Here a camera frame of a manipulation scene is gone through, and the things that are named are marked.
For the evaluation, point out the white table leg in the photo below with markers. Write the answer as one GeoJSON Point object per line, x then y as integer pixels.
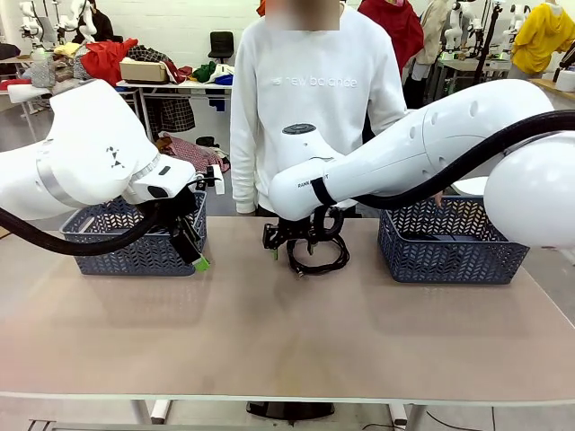
{"type": "Point", "coordinates": [155, 410]}
{"type": "Point", "coordinates": [404, 417]}

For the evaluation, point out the blue-grey plastic mesh basket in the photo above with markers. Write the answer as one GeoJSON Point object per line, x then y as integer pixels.
{"type": "Point", "coordinates": [112, 262]}
{"type": "Point", "coordinates": [427, 265]}

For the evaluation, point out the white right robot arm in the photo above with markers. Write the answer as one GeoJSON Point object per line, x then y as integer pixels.
{"type": "Point", "coordinates": [404, 143]}

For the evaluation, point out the brown cardboard box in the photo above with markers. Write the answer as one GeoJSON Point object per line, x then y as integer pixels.
{"type": "Point", "coordinates": [144, 71]}

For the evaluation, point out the person in yellow hoodie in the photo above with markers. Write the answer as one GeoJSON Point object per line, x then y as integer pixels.
{"type": "Point", "coordinates": [539, 40]}

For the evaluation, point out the person in beige jacket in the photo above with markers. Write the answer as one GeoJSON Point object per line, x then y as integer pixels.
{"type": "Point", "coordinates": [431, 40]}

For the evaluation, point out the black office chair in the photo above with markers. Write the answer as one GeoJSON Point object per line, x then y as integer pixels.
{"type": "Point", "coordinates": [221, 45]}

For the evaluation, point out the black tripod pole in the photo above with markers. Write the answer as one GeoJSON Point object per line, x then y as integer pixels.
{"type": "Point", "coordinates": [487, 40]}

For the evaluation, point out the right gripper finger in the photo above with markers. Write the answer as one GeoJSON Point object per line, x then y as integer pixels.
{"type": "Point", "coordinates": [271, 235]}
{"type": "Point", "coordinates": [310, 246]}

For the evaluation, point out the person in red jacket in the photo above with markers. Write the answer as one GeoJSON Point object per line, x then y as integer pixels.
{"type": "Point", "coordinates": [395, 27]}

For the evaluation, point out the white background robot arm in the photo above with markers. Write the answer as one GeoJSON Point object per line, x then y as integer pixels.
{"type": "Point", "coordinates": [510, 27]}
{"type": "Point", "coordinates": [453, 31]}
{"type": "Point", "coordinates": [38, 24]}
{"type": "Point", "coordinates": [83, 13]}

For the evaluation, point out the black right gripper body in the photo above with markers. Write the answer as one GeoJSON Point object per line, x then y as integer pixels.
{"type": "Point", "coordinates": [296, 229]}

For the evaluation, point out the black round floor base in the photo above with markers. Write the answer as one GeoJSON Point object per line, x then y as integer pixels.
{"type": "Point", "coordinates": [292, 408]}

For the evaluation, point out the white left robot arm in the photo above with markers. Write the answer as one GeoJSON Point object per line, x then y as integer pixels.
{"type": "Point", "coordinates": [90, 148]}

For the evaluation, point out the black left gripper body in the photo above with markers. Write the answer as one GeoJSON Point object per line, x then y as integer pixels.
{"type": "Point", "coordinates": [179, 211]}

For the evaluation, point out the red garment pile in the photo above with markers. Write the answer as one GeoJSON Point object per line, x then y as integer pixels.
{"type": "Point", "coordinates": [103, 63]}

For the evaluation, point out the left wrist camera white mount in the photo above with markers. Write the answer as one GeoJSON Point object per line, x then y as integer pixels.
{"type": "Point", "coordinates": [218, 179]}

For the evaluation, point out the person torso white sweatshirt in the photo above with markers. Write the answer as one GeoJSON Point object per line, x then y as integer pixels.
{"type": "Point", "coordinates": [305, 112]}

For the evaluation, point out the person's right forearm white sleeve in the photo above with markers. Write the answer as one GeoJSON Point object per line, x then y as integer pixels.
{"type": "Point", "coordinates": [245, 179]}

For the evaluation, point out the person's left hand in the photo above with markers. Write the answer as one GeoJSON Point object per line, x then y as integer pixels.
{"type": "Point", "coordinates": [439, 199]}

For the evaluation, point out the green cloth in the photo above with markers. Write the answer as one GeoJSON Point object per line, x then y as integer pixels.
{"type": "Point", "coordinates": [204, 72]}

